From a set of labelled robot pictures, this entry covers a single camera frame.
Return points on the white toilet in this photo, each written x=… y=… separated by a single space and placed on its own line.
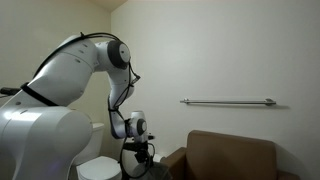
x=96 y=168

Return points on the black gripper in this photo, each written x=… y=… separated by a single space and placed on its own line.
x=143 y=154

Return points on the brown leather armchair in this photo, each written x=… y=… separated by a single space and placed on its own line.
x=230 y=156

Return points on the chrome wall grab bar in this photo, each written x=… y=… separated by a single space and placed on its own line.
x=230 y=101

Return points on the black camera on stand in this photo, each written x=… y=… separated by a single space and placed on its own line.
x=8 y=91

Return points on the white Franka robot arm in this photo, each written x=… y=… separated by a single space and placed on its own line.
x=63 y=80

